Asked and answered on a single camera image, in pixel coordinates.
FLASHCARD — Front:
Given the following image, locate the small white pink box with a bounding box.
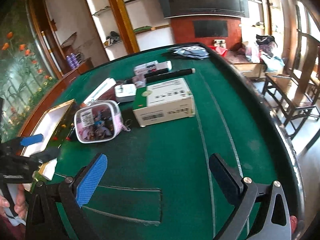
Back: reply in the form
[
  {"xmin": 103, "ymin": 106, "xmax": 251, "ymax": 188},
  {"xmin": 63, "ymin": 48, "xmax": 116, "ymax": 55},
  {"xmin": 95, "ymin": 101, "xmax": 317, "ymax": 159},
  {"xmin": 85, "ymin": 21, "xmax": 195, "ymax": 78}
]
[{"xmin": 134, "ymin": 60, "xmax": 159, "ymax": 77}]

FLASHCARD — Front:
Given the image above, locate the wooden side cabinet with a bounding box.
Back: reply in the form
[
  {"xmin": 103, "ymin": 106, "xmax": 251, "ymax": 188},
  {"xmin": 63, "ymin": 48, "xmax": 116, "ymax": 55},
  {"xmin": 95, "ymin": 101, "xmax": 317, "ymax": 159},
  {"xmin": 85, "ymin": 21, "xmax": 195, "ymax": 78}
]
[{"xmin": 59, "ymin": 57, "xmax": 94, "ymax": 83}]

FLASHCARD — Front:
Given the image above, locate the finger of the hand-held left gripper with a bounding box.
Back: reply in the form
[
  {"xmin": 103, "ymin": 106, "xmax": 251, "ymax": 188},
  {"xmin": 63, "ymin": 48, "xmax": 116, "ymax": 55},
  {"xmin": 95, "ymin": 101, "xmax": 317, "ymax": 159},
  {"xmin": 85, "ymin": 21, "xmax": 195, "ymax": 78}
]
[
  {"xmin": 29, "ymin": 147, "xmax": 59, "ymax": 166},
  {"xmin": 0, "ymin": 134, "xmax": 44, "ymax": 153}
]

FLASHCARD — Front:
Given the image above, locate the dark bundle on shelf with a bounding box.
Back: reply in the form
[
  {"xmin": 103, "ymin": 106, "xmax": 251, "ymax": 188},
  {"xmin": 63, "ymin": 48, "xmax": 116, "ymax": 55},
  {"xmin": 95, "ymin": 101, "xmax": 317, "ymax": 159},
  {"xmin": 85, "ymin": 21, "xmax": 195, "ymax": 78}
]
[{"xmin": 106, "ymin": 31, "xmax": 122, "ymax": 47}]

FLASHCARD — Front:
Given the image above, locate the pile of dark packets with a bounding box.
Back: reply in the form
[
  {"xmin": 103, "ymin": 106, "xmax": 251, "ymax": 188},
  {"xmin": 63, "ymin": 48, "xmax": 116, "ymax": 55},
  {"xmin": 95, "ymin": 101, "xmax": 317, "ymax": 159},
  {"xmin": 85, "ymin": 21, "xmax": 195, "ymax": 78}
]
[{"xmin": 166, "ymin": 45, "xmax": 210, "ymax": 60}]

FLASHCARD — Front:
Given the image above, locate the dark cylindrical tube silver cap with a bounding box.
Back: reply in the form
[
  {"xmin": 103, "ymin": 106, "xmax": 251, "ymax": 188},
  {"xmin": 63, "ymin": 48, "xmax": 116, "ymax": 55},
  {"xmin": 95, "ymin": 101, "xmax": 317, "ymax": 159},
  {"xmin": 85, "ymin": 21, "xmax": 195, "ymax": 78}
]
[{"xmin": 145, "ymin": 68, "xmax": 196, "ymax": 83}]

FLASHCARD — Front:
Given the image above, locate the clear pouch pink trim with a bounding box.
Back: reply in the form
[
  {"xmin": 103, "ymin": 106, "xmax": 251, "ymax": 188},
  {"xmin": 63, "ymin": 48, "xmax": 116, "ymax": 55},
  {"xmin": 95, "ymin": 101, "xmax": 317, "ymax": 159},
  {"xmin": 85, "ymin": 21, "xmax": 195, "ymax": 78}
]
[{"xmin": 74, "ymin": 100, "xmax": 133, "ymax": 144}]

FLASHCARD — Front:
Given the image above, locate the red bag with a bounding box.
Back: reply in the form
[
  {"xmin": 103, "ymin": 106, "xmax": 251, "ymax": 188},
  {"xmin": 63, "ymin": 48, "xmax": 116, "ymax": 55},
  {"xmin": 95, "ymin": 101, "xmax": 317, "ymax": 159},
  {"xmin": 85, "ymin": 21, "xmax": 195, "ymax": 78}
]
[{"xmin": 207, "ymin": 45, "xmax": 228, "ymax": 58}]

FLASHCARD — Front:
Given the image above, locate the small clear pink box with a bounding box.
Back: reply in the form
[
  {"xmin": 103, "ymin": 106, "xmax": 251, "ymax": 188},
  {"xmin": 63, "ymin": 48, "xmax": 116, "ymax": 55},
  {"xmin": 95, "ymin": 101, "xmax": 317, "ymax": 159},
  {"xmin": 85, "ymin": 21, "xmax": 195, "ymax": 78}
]
[{"xmin": 132, "ymin": 75, "xmax": 147, "ymax": 88}]

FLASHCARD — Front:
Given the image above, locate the white slim carton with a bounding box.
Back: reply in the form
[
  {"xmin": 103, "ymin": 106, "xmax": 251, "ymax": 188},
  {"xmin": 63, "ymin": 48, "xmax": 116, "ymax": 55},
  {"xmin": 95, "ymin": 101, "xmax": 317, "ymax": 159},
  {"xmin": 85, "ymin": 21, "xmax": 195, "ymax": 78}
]
[{"xmin": 82, "ymin": 78, "xmax": 117, "ymax": 105}]

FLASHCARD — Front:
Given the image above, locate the green cloth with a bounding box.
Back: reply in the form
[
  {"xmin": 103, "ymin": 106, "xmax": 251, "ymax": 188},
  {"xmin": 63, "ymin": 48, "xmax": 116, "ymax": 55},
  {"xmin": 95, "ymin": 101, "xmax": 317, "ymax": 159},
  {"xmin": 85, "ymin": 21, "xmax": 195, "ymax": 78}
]
[{"xmin": 132, "ymin": 25, "xmax": 152, "ymax": 33}]

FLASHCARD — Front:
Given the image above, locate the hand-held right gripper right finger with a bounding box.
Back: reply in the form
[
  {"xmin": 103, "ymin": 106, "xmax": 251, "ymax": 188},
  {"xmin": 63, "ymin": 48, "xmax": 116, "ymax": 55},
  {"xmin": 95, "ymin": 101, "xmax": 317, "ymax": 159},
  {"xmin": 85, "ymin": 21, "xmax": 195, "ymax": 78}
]
[{"xmin": 208, "ymin": 153, "xmax": 293, "ymax": 240}]

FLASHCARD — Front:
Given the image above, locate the black slim stick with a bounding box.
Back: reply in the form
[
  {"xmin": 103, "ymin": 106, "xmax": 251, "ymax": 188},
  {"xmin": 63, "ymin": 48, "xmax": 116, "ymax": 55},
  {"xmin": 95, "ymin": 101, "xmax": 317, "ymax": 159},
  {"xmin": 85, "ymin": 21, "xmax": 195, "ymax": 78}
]
[{"xmin": 143, "ymin": 67, "xmax": 169, "ymax": 78}]

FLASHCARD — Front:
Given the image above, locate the person's left hand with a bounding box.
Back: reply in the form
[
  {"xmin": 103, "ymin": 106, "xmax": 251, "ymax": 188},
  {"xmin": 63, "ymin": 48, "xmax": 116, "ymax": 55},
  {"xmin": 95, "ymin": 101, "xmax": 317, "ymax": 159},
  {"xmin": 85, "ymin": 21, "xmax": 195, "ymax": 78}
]
[{"xmin": 0, "ymin": 186, "xmax": 28, "ymax": 220}]

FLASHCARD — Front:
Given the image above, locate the black wall panel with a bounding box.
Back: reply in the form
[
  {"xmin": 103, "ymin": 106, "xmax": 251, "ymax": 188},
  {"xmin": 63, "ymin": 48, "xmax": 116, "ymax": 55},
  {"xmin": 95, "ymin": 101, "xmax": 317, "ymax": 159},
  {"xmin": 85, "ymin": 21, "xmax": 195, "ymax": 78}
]
[{"xmin": 193, "ymin": 20, "xmax": 228, "ymax": 38}]

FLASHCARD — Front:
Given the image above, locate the floral wall mural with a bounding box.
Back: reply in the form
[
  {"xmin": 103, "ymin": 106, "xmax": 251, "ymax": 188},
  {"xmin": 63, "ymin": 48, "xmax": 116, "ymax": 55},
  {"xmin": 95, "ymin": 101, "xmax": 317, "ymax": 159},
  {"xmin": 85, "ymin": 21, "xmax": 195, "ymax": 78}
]
[{"xmin": 0, "ymin": 0, "xmax": 60, "ymax": 140}]

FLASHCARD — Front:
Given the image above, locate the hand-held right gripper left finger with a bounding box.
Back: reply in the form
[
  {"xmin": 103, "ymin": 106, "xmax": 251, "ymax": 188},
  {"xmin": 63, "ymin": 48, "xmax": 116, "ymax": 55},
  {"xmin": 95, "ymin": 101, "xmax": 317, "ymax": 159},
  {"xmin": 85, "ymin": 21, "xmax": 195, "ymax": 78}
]
[{"xmin": 25, "ymin": 152, "xmax": 108, "ymax": 240}]

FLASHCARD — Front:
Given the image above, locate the dark wooden chair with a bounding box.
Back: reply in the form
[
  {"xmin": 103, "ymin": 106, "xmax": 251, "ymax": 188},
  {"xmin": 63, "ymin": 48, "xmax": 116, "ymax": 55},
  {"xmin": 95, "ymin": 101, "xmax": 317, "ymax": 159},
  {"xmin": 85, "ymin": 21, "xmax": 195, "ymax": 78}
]
[
  {"xmin": 262, "ymin": 29, "xmax": 320, "ymax": 140},
  {"xmin": 309, "ymin": 52, "xmax": 320, "ymax": 105}
]

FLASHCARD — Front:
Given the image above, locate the pile of clothes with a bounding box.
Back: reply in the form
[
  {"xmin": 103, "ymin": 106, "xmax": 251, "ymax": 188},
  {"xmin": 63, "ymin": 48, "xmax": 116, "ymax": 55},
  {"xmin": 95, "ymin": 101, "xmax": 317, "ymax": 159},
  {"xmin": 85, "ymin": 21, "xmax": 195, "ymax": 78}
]
[{"xmin": 246, "ymin": 35, "xmax": 288, "ymax": 72}]

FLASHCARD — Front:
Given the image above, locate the dark red foil packet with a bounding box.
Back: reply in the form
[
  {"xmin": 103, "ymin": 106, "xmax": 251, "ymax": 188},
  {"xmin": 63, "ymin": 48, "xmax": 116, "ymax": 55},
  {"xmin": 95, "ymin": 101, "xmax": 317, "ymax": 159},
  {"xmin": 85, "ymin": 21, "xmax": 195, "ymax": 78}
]
[{"xmin": 97, "ymin": 88, "xmax": 118, "ymax": 103}]

